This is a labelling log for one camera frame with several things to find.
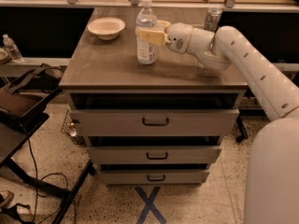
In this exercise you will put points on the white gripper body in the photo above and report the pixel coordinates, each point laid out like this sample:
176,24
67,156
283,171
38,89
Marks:
178,38

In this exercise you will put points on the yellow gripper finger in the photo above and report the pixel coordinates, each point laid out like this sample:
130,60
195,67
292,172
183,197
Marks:
163,24
154,37

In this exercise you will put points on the clear plastic water bottle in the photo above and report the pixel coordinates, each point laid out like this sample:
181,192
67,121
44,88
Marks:
146,18

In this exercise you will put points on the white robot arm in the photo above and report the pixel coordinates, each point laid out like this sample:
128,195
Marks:
272,186

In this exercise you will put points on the small background water bottle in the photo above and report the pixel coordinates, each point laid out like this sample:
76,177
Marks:
12,49

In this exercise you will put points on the silver drink can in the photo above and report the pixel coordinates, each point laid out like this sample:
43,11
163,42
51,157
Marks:
213,16

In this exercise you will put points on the white paper bowl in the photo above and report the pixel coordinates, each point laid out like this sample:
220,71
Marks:
106,28

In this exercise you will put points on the top grey drawer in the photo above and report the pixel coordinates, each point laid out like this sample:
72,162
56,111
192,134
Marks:
135,123

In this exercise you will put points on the grey drawer cabinet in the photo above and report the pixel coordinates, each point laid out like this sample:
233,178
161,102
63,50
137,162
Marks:
106,75

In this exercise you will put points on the black caster leg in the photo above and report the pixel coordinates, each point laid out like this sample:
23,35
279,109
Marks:
243,133

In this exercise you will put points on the black cart with bag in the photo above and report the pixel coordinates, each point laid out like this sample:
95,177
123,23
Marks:
21,115

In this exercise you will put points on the blue tape cross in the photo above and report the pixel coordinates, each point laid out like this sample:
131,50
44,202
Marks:
149,206

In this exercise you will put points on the wire mesh basket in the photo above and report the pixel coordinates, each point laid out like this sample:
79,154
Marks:
69,129

